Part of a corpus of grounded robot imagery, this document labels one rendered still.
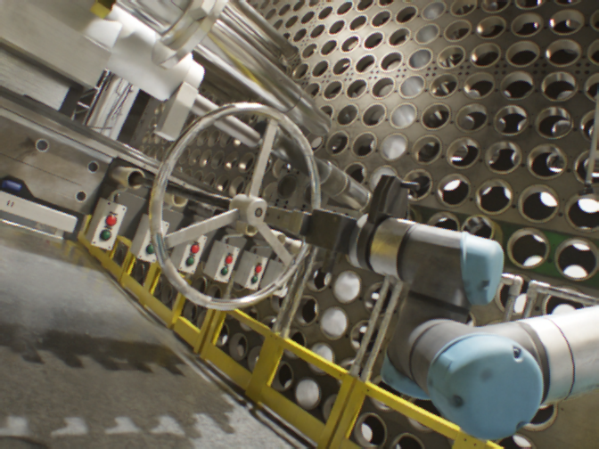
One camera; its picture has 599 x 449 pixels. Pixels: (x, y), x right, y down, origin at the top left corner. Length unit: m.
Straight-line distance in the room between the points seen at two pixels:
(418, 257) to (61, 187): 1.14
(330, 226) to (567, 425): 2.05
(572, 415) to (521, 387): 2.05
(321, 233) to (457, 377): 0.27
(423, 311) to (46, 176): 1.17
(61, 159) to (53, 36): 0.38
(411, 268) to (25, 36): 1.19
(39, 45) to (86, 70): 0.16
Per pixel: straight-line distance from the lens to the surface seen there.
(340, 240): 0.46
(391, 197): 0.48
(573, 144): 2.63
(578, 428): 2.36
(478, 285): 0.41
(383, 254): 0.45
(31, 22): 1.30
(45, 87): 1.41
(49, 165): 1.31
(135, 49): 1.50
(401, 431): 2.56
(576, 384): 0.35
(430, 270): 0.42
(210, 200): 0.76
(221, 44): 1.34
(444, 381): 0.29
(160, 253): 0.59
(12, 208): 1.23
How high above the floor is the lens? 0.80
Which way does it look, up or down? 7 degrees up
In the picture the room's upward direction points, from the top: 20 degrees clockwise
